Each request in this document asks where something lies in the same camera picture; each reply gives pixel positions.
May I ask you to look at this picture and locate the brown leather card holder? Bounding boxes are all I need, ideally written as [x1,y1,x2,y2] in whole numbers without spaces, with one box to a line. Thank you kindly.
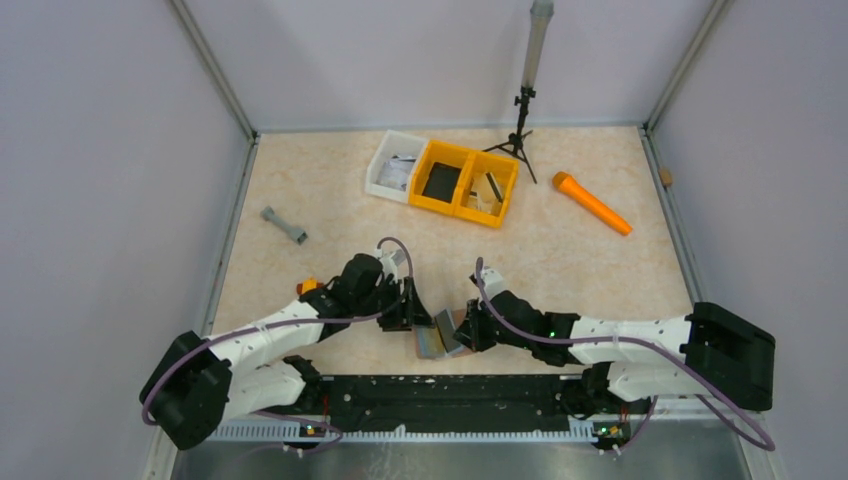
[413,309,472,360]

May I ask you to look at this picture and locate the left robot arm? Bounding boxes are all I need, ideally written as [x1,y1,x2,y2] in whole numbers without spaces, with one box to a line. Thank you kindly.
[139,251,435,450]

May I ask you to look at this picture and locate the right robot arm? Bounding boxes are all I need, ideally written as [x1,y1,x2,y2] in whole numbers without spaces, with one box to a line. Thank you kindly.
[453,290,776,412]

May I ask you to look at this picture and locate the black card in bin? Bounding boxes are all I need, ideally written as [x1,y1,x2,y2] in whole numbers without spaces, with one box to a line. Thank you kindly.
[422,162,461,204]

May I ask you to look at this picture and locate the white plastic bin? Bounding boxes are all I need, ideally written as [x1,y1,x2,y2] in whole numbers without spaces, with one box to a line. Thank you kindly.
[364,130,429,204]

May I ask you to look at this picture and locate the yellow double plastic bin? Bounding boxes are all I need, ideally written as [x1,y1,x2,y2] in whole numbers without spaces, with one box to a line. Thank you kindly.
[409,140,519,229]

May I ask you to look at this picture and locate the papers in white bin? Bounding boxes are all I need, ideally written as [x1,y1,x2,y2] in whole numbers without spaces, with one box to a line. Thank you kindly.
[375,155,417,192]

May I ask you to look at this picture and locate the grey dumbbell-shaped part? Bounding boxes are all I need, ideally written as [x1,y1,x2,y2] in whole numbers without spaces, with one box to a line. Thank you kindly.
[260,206,308,245]

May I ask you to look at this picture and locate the black tripod with grey pole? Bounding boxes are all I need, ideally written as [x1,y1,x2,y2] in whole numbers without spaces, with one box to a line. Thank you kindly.
[484,0,555,184]

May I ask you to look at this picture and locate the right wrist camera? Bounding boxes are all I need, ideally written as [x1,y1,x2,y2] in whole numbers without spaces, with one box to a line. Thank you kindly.
[471,266,508,300]

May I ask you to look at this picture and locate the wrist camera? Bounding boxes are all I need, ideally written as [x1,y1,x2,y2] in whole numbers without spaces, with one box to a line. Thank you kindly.
[375,248,407,282]
[471,266,508,300]

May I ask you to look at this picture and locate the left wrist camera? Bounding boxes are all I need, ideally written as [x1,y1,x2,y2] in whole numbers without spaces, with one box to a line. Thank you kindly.
[375,248,407,282]

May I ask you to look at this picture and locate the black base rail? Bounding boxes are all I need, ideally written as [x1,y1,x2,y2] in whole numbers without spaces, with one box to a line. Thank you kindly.
[317,375,576,434]

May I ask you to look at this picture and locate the white cable duct strip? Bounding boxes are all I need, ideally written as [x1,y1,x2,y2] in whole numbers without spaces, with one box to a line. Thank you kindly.
[207,420,598,444]

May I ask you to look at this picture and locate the orange plastic cone handle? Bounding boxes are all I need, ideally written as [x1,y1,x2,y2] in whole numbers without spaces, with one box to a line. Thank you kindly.
[552,171,632,236]

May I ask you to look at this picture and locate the small tan wall block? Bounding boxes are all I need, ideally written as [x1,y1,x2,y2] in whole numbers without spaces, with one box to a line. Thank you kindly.
[658,167,673,188]

